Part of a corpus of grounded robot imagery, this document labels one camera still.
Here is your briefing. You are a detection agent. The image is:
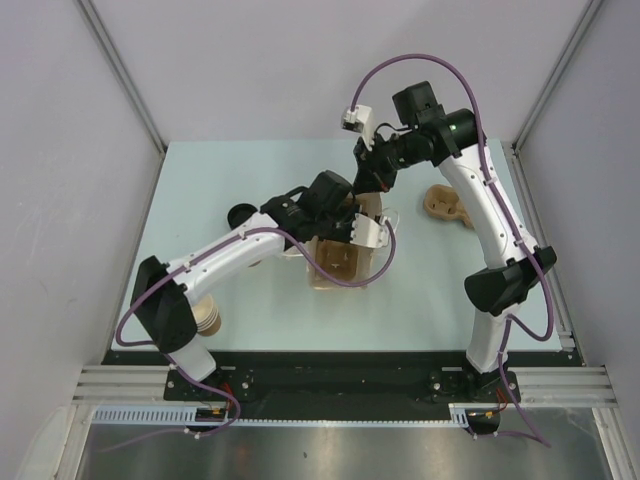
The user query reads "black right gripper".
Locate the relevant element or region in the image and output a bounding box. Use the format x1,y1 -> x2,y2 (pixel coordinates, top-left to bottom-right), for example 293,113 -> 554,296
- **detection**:
351,129 -> 429,196

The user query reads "brown paper takeout bag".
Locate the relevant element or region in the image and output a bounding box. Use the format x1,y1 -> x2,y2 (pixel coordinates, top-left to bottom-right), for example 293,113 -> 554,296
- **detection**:
305,193 -> 385,290

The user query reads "brown cardboard cup carrier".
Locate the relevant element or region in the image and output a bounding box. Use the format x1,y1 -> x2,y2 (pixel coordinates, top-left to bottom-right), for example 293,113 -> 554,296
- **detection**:
315,240 -> 359,282
423,184 -> 473,229

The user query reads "stack of brown paper cups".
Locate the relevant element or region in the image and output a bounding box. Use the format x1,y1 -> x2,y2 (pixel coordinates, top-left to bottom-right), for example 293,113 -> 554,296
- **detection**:
192,295 -> 222,337

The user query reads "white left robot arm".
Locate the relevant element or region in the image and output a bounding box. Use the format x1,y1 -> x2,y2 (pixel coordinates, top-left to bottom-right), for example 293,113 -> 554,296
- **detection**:
126,170 -> 396,400

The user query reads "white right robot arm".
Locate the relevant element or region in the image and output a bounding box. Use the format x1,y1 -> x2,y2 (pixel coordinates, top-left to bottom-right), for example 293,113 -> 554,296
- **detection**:
341,82 -> 557,401

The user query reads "stack of black cup lids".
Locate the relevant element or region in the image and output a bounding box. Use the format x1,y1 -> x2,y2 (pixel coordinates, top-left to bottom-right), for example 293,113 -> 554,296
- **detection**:
227,203 -> 259,230

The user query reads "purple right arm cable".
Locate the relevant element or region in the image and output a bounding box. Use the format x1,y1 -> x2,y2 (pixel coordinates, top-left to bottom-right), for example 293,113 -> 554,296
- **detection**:
348,52 -> 557,447

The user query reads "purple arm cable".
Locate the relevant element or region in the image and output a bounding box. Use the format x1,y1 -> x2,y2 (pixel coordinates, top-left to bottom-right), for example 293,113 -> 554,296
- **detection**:
348,52 -> 557,447
94,219 -> 398,452

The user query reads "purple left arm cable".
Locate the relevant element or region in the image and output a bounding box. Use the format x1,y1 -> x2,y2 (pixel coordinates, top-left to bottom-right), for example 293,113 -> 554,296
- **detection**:
94,219 -> 398,452

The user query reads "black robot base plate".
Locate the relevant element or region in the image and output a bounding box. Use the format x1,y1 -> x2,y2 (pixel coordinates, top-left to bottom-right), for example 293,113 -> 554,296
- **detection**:
101,349 -> 521,421

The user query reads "right white cable duct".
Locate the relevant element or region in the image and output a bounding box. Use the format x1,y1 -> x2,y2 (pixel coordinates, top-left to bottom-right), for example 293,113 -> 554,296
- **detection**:
449,403 -> 501,430

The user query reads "white cable duct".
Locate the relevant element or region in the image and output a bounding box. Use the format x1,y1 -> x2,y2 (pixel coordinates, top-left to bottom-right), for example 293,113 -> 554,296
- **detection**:
92,405 -> 229,427
449,403 -> 501,430

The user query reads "left white cable duct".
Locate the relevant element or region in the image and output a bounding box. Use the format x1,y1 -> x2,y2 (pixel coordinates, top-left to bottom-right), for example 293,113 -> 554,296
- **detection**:
92,405 -> 229,427

